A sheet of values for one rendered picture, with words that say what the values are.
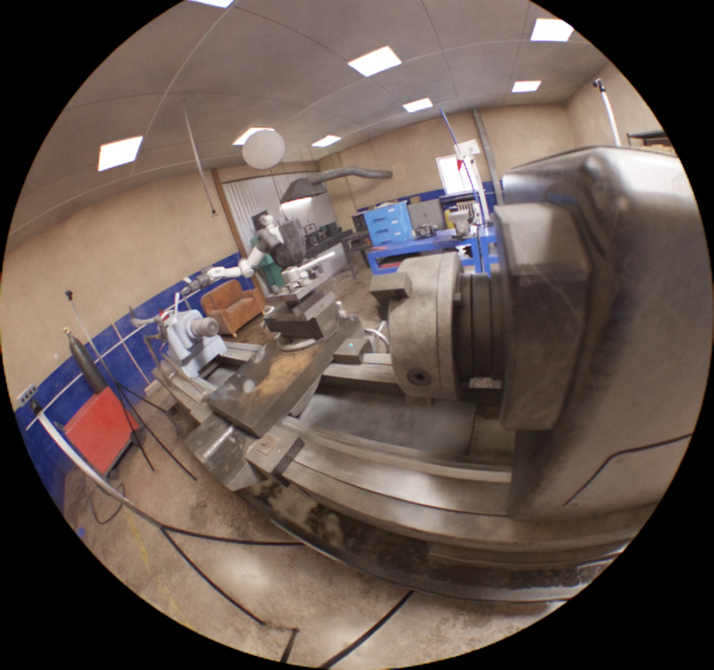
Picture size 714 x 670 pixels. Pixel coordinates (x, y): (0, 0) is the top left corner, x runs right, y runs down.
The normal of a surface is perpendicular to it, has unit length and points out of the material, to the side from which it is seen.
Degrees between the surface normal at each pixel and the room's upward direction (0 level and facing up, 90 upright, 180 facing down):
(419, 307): 46
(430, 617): 0
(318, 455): 0
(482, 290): 22
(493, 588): 0
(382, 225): 90
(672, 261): 90
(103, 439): 90
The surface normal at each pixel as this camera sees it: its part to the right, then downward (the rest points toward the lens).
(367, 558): -0.29, -0.87
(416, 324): -0.53, -0.05
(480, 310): -0.52, -0.26
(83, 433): 0.95, -0.21
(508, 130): -0.44, 0.50
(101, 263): 0.85, -0.04
